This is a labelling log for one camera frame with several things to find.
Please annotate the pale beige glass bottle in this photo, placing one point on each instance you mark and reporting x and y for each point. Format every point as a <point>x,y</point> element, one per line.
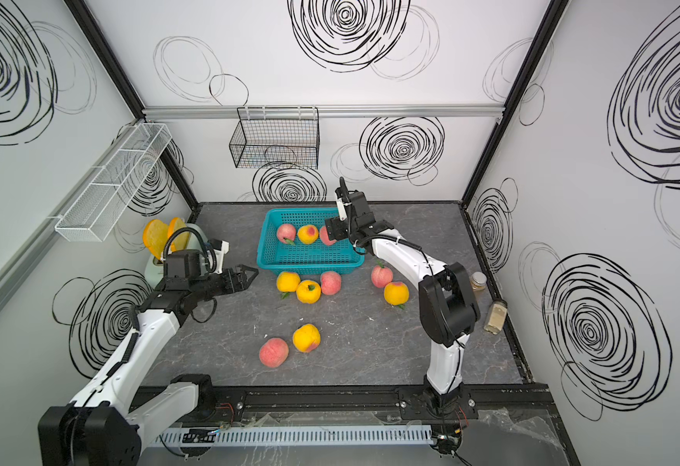
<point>496,317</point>

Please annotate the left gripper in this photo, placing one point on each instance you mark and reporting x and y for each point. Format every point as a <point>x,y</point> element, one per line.
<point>230,275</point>

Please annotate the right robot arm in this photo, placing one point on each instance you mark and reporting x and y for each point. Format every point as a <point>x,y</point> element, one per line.
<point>448,308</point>

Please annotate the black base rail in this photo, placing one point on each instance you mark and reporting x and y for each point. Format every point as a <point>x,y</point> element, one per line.
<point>411,402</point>

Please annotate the pink peach front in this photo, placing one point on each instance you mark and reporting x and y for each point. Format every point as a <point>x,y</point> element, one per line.
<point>274,353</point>

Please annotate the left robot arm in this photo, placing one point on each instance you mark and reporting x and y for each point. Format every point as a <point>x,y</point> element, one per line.
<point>99,426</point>

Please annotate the teal plastic basket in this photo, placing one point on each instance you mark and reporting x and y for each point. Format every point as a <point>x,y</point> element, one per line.
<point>306,260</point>

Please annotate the white wire wall shelf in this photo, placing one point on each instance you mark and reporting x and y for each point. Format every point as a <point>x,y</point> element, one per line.
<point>114,181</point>

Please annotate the yellow toast slice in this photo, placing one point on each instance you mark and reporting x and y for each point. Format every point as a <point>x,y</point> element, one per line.
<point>155,236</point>
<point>179,237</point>

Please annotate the yellow peach with leaf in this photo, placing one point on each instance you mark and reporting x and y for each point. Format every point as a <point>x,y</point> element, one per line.
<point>308,292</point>

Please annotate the yellow peach red spot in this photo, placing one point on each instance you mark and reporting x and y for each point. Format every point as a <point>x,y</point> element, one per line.
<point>308,234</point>

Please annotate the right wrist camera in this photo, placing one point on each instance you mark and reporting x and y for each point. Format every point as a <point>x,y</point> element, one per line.
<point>345,209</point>

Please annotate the small brown glass bottle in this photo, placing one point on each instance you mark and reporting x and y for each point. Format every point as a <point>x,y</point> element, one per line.
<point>478,281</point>

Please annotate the black wire wall basket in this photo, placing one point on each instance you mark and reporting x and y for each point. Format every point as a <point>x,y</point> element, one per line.
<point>276,134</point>

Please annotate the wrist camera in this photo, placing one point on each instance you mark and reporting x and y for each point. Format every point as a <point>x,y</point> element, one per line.
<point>345,209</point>
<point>217,250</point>

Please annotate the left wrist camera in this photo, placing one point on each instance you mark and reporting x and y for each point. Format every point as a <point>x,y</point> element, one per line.
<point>217,250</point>

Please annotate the white slotted cable duct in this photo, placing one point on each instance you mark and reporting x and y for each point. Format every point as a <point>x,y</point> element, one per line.
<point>296,436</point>

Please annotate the yellow peach front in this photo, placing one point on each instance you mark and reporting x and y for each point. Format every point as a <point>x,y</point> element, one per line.
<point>306,338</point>

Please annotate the mint green toaster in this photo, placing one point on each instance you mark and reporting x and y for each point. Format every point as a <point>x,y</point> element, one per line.
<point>154,268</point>

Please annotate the pink peach with leaf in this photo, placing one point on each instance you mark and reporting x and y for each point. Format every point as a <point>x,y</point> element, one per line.
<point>324,237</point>

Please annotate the yellow toast slice left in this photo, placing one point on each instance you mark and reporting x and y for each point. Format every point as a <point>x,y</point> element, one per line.
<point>155,236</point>

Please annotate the yellow toast slice right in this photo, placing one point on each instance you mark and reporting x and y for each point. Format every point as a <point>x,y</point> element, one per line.
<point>179,237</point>

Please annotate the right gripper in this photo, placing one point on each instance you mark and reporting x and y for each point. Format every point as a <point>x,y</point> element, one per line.
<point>334,225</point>

